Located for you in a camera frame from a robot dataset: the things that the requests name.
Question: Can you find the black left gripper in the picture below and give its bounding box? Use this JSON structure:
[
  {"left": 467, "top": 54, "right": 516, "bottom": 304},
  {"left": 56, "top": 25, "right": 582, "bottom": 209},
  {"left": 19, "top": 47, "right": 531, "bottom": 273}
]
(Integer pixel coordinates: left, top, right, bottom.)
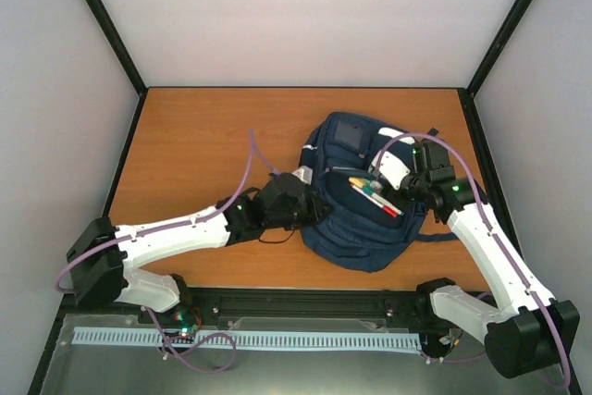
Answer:
[{"left": 267, "top": 192, "right": 335, "bottom": 231}]

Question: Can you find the red capped white marker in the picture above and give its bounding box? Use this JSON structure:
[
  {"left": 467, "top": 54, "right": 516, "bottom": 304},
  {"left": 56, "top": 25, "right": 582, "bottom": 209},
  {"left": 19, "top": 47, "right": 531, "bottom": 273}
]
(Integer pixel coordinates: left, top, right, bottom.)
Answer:
[{"left": 351, "top": 184, "right": 401, "bottom": 218}]

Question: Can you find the purple capped white marker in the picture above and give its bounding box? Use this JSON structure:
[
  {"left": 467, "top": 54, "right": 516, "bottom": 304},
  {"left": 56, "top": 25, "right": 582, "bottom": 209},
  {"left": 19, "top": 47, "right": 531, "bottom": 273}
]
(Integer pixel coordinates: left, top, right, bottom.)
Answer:
[{"left": 370, "top": 198, "right": 401, "bottom": 217}]

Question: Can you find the green capped white marker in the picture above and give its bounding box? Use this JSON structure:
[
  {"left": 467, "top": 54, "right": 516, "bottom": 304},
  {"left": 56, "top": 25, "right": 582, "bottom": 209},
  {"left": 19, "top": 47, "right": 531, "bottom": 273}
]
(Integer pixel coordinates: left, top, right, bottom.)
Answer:
[{"left": 361, "top": 187, "right": 384, "bottom": 204}]

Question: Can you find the navy blue student backpack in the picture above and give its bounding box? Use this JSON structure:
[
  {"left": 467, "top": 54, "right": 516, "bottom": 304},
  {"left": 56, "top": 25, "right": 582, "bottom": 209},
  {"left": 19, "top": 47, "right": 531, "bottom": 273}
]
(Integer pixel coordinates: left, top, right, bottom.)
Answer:
[{"left": 300, "top": 112, "right": 457, "bottom": 273}]

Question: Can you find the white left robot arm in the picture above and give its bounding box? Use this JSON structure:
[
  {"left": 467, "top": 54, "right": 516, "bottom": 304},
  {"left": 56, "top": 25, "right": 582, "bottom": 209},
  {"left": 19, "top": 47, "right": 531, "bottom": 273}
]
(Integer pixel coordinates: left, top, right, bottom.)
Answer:
[{"left": 66, "top": 171, "right": 332, "bottom": 324}]

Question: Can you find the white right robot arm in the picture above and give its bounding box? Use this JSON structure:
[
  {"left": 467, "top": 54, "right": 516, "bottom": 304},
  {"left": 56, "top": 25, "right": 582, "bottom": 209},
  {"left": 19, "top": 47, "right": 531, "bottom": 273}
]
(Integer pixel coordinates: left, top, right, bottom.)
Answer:
[{"left": 375, "top": 133, "right": 579, "bottom": 389}]

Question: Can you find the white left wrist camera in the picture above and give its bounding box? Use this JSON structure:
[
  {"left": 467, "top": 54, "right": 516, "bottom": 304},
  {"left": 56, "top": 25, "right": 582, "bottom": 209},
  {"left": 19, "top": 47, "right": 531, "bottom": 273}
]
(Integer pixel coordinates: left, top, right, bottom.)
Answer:
[{"left": 293, "top": 166, "right": 313, "bottom": 184}]

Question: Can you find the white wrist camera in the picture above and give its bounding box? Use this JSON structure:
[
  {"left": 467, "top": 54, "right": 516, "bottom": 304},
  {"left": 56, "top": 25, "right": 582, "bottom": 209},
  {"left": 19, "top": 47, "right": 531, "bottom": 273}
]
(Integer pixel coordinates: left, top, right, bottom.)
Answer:
[
  {"left": 368, "top": 152, "right": 411, "bottom": 191},
  {"left": 293, "top": 166, "right": 313, "bottom": 184}
]

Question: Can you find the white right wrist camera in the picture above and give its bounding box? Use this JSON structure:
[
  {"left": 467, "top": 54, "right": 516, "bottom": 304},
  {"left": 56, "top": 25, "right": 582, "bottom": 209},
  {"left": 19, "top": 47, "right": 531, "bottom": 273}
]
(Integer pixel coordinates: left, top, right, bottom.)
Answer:
[{"left": 368, "top": 152, "right": 411, "bottom": 191}]

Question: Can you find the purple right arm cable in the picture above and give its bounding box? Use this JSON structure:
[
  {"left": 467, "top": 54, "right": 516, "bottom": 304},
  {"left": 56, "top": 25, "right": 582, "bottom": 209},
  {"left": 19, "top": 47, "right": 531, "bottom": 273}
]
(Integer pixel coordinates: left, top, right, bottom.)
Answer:
[{"left": 376, "top": 132, "right": 573, "bottom": 389}]

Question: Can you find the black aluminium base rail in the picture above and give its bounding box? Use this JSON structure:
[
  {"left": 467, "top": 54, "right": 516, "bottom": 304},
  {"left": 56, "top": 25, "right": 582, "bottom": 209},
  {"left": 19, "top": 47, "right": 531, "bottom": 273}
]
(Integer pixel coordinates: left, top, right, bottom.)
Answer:
[{"left": 59, "top": 287, "right": 554, "bottom": 327}]

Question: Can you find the light blue slotted cable duct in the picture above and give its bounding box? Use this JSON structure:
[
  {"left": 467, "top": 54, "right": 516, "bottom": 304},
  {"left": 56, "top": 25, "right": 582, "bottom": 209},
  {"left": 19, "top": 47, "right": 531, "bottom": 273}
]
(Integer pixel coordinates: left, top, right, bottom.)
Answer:
[{"left": 71, "top": 327, "right": 422, "bottom": 354}]

